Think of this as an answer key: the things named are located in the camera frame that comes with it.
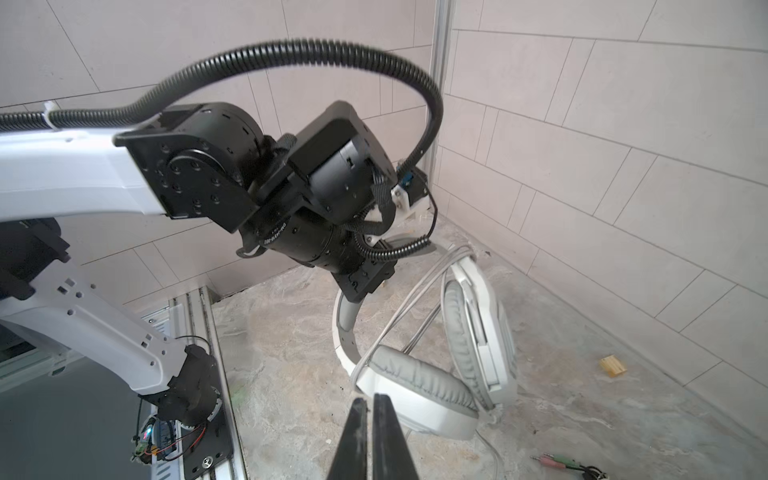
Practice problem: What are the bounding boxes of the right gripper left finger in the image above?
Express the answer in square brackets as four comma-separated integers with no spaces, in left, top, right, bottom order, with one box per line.
[326,398,368,480]

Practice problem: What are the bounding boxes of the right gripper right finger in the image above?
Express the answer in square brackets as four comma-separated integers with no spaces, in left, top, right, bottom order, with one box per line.
[372,394,419,480]

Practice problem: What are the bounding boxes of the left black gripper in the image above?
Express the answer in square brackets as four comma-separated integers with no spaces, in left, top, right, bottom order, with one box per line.
[333,259,397,303]

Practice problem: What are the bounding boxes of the black and white headphones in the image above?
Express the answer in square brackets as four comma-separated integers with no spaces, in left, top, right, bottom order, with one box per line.
[531,453,610,480]

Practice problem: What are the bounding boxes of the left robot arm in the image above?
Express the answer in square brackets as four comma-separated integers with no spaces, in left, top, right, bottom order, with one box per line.
[1,39,444,427]

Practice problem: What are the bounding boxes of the left circuit board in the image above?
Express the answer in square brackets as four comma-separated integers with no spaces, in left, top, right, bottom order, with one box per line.
[131,415,178,464]

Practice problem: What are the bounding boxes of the wooden block back centre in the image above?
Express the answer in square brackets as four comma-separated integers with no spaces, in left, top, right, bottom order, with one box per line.
[599,355,627,378]

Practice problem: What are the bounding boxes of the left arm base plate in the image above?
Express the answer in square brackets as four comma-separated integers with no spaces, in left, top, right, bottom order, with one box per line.
[177,344,234,479]

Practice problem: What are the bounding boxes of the aluminium mounting rail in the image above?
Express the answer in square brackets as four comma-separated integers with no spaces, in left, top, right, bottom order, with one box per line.
[1,285,247,479]

